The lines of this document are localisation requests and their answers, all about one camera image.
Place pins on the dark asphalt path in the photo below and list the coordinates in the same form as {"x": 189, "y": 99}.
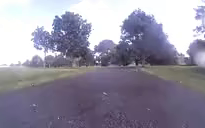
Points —
{"x": 103, "y": 90}

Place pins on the row of trees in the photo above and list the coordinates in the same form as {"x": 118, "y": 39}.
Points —
{"x": 143, "y": 40}

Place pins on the grass field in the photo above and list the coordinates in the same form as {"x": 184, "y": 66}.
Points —
{"x": 26, "y": 76}

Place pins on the grass verge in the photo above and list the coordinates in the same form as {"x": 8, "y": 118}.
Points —
{"x": 190, "y": 75}

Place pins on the group of large trees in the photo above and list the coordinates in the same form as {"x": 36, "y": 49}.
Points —
{"x": 203, "y": 50}

